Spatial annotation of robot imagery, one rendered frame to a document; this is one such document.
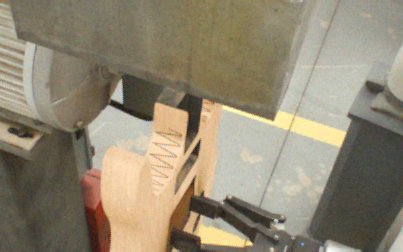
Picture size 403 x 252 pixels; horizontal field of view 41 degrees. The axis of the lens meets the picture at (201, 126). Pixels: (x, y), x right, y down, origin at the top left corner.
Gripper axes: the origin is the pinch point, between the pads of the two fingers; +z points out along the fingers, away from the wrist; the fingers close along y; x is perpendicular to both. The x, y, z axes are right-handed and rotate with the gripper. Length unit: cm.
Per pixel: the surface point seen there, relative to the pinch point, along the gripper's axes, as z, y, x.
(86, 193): 36, 33, -41
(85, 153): 37, 34, -29
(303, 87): 0, 175, -79
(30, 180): 33.8, 8.4, -14.7
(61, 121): 19.3, -1.7, 12.3
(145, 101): 21.2, 32.0, -6.0
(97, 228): 32, 31, -51
